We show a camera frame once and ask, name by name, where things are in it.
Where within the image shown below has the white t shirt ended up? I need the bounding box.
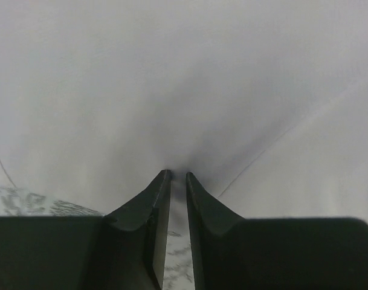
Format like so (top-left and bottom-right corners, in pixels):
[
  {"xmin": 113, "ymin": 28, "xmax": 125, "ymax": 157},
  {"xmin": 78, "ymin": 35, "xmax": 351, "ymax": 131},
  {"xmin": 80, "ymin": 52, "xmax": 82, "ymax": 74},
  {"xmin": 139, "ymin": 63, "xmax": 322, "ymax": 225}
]
[{"xmin": 0, "ymin": 1, "xmax": 368, "ymax": 221}]

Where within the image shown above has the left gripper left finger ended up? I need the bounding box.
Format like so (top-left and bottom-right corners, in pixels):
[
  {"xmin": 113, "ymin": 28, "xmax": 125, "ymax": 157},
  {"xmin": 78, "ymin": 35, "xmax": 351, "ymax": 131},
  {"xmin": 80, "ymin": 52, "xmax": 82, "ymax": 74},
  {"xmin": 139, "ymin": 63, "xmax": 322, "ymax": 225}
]
[{"xmin": 0, "ymin": 170, "xmax": 172, "ymax": 289}]

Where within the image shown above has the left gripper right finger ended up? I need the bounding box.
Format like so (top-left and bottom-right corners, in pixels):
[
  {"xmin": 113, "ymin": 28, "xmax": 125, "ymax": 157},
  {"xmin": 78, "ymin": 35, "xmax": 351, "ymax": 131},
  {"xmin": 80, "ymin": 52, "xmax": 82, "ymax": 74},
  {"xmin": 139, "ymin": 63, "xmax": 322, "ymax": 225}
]
[{"xmin": 186, "ymin": 173, "xmax": 368, "ymax": 289}]

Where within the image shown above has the floral tablecloth mat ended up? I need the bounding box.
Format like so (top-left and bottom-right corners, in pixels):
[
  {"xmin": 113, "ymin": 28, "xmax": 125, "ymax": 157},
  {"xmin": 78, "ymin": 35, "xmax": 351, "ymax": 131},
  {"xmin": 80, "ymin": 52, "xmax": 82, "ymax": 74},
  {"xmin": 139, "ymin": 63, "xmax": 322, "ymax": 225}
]
[{"xmin": 0, "ymin": 144, "xmax": 196, "ymax": 290}]

